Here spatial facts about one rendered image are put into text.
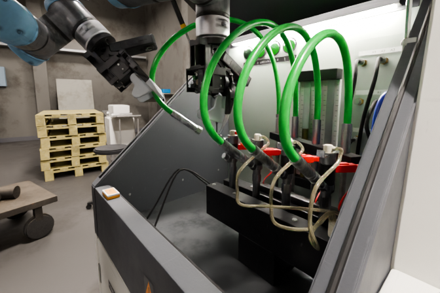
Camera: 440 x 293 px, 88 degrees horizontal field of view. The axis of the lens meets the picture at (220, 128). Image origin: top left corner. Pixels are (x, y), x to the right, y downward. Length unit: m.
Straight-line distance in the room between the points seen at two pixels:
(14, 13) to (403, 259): 0.72
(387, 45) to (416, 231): 0.44
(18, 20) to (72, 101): 7.39
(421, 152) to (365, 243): 0.16
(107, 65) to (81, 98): 7.36
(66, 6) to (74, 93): 7.32
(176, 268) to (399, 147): 0.36
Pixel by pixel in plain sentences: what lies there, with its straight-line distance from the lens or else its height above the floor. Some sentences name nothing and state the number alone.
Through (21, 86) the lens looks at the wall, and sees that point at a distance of 8.43.
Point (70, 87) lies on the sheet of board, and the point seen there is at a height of 1.49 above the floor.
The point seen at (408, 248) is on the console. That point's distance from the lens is 0.43.
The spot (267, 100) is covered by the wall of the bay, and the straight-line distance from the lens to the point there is 0.86.
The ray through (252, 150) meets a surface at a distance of 0.39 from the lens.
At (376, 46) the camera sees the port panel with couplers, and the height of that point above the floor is 1.34.
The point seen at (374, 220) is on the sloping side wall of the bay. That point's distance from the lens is 0.32.
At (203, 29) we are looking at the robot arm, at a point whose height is 1.35.
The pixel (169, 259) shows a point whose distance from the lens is 0.43.
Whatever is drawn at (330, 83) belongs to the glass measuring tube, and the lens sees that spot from 0.71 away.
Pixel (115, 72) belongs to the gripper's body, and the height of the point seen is 1.27.
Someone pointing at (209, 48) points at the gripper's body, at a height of 1.32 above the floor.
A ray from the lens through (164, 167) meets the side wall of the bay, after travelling 0.84.
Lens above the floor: 1.21
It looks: 8 degrees down
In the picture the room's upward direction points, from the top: straight up
